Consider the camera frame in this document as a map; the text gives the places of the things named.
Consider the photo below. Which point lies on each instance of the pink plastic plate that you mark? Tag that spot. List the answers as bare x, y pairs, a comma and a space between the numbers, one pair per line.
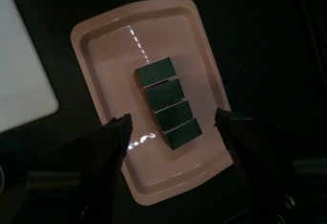
127, 42

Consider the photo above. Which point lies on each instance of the green toy sushi piece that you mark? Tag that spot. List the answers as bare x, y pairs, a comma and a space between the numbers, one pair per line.
172, 115
163, 94
155, 71
183, 134

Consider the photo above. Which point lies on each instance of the white cutting board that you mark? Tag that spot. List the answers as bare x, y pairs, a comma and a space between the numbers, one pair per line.
21, 74

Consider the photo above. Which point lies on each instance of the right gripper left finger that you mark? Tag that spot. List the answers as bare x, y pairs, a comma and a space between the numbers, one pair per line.
80, 176

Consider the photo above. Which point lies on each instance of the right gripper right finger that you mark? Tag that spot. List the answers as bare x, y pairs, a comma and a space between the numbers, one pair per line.
272, 176

